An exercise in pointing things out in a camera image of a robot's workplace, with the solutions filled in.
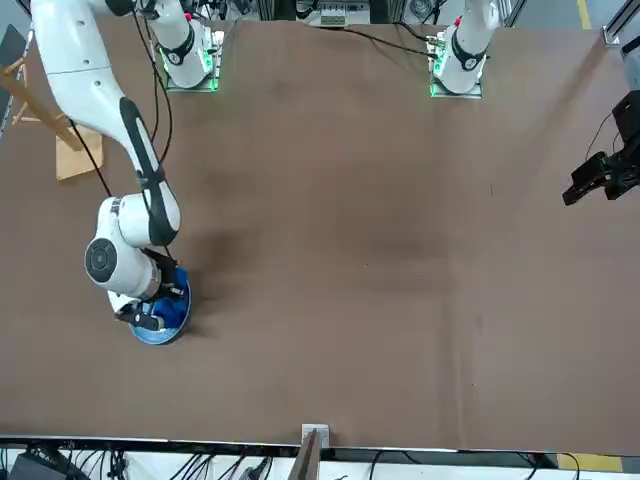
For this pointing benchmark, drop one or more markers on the metal post with bracket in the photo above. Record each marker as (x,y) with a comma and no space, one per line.
(312,440)

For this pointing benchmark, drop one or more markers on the aluminium corner bracket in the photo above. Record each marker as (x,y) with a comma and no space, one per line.
(612,32)

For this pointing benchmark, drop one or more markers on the grey power strip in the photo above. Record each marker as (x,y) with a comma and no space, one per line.
(334,15)

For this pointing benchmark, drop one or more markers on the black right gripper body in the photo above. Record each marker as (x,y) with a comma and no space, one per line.
(167,280)

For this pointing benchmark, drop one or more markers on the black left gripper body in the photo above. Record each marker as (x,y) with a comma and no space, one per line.
(630,120)

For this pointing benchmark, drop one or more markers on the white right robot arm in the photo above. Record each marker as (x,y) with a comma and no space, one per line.
(80,50)

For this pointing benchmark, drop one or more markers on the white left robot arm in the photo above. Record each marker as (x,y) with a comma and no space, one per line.
(467,50)

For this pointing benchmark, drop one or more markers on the light blue plastic plate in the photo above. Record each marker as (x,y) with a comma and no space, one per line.
(155,338)

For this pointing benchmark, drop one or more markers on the black power box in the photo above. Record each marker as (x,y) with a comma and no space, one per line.
(37,470)

